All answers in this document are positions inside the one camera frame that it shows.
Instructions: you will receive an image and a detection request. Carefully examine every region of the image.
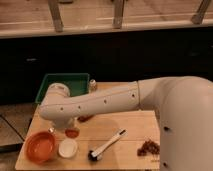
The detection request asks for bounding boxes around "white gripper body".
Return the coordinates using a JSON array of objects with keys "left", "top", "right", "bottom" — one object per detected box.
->
[{"left": 52, "top": 118, "right": 76, "bottom": 131}]

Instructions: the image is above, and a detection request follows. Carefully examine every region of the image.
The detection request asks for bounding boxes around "white paper cup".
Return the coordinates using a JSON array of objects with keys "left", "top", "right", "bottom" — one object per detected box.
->
[{"left": 58, "top": 138, "right": 78, "bottom": 158}]

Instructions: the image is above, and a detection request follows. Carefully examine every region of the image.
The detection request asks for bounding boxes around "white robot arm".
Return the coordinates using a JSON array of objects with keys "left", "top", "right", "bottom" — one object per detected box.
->
[{"left": 39, "top": 76, "right": 213, "bottom": 171}]

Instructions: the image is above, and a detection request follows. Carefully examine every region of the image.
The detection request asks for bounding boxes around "red chili pepper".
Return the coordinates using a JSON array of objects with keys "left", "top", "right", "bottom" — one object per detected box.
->
[{"left": 77, "top": 115, "right": 93, "bottom": 122}]

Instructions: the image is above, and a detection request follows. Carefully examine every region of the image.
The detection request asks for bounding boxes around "orange frying pan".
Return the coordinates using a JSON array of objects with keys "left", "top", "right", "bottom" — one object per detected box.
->
[{"left": 25, "top": 131, "right": 56, "bottom": 164}]

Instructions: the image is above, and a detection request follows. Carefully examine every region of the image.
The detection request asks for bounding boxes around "green plastic tray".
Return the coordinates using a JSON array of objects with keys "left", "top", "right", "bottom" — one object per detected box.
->
[{"left": 35, "top": 73, "right": 90, "bottom": 104}]

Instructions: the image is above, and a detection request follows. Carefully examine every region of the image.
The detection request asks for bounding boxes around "white dish brush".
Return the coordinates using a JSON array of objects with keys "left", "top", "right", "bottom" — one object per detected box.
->
[{"left": 88, "top": 129, "right": 126, "bottom": 161}]

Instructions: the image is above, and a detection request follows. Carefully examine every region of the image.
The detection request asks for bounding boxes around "small spice shaker bottle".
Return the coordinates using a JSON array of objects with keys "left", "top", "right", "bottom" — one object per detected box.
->
[{"left": 89, "top": 79, "right": 97, "bottom": 91}]

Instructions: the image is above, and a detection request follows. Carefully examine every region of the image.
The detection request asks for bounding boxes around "bunch of dark grapes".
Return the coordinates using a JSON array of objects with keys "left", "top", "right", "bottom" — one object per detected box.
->
[{"left": 137, "top": 139, "right": 160, "bottom": 156}]

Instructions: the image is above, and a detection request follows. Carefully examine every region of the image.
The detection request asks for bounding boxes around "wooden chair leg left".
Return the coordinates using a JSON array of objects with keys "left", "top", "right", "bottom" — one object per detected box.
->
[{"left": 48, "top": 0, "right": 63, "bottom": 32}]

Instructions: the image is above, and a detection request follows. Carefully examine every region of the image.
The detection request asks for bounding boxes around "wooden chair leg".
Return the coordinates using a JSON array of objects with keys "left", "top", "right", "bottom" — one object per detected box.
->
[
  {"left": 191, "top": 0, "right": 212, "bottom": 25},
  {"left": 48, "top": 0, "right": 63, "bottom": 32},
  {"left": 113, "top": 0, "right": 124, "bottom": 29}
]

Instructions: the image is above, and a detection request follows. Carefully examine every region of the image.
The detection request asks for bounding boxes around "wooden chair leg middle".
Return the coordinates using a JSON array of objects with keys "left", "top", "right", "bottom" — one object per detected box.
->
[{"left": 113, "top": 0, "right": 124, "bottom": 29}]

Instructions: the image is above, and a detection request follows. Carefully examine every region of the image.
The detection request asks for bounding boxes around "wooden chair leg right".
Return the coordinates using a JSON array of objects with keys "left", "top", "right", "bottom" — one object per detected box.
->
[{"left": 191, "top": 0, "right": 212, "bottom": 25}]

